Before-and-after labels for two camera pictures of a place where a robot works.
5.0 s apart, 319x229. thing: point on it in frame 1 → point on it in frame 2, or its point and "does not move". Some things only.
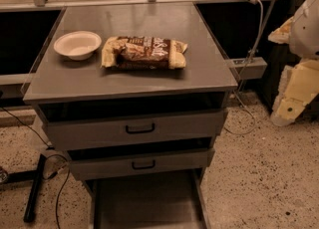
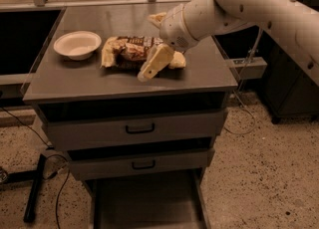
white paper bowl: (79, 45) does not move
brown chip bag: (143, 52) does not move
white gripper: (306, 30) → (173, 26)
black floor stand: (34, 176) does not move
